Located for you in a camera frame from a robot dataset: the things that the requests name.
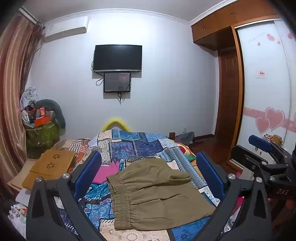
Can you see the pile of white papers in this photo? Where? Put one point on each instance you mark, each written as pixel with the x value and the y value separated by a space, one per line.
pixel 18 208

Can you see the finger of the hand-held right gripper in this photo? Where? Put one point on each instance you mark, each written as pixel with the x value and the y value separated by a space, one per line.
pixel 259 142
pixel 240 155

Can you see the orange striped bedding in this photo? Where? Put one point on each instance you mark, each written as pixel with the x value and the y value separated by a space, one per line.
pixel 69 143

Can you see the wall-mounted black television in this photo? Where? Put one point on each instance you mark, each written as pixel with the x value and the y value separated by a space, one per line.
pixel 118 58

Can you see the yellow curved hoop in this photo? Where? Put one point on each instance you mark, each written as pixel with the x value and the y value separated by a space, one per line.
pixel 115 122

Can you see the flat cardboard sheets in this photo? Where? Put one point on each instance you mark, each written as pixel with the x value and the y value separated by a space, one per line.
pixel 16 178

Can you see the blue patchwork blanket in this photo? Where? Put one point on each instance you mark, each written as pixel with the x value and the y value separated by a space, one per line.
pixel 138 143

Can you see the grey neck pillow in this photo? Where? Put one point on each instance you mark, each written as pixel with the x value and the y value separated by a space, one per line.
pixel 57 111

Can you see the wooden lap desk board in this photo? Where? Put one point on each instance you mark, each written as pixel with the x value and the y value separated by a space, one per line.
pixel 50 164

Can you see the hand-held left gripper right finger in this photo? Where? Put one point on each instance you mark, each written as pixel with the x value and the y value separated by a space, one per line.
pixel 208 171

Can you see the white heart-print sliding door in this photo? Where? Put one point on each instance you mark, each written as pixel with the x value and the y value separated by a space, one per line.
pixel 266 81

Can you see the brown striped curtain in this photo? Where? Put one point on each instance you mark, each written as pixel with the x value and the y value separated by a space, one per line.
pixel 13 92

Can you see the pale grey crumpled cloth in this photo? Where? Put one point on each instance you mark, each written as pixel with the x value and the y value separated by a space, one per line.
pixel 29 93

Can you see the orange box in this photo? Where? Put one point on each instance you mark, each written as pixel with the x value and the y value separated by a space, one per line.
pixel 41 120

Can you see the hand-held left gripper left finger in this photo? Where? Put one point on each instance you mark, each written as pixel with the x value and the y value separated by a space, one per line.
pixel 92 166

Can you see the olive green pants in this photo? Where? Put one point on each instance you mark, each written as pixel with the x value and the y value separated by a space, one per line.
pixel 157 185

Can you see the small black wall monitor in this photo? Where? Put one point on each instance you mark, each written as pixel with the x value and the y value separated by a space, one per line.
pixel 116 82

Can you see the grey cloth heap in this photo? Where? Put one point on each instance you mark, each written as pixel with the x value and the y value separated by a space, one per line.
pixel 185 138

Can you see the brown wooden door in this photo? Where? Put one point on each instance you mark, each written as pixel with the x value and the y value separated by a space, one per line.
pixel 227 92

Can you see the white air conditioner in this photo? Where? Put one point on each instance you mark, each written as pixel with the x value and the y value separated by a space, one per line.
pixel 66 26

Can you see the pink folded cloth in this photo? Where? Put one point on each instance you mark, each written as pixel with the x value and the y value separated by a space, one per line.
pixel 106 172

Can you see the wooden overhead cabinet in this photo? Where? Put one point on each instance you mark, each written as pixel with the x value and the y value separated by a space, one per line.
pixel 212 27

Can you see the red and white door sticker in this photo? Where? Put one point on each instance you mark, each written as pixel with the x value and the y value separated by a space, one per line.
pixel 261 74

